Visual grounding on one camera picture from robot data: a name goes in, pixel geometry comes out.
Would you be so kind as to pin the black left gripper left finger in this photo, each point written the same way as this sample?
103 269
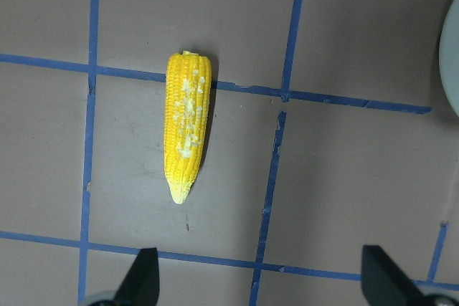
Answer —
141 284

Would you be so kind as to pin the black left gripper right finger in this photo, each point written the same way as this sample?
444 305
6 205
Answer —
383 282

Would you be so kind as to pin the yellow plastic corn cob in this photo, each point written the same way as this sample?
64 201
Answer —
187 99

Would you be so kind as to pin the pale green cooking pot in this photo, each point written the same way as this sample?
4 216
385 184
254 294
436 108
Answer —
448 56

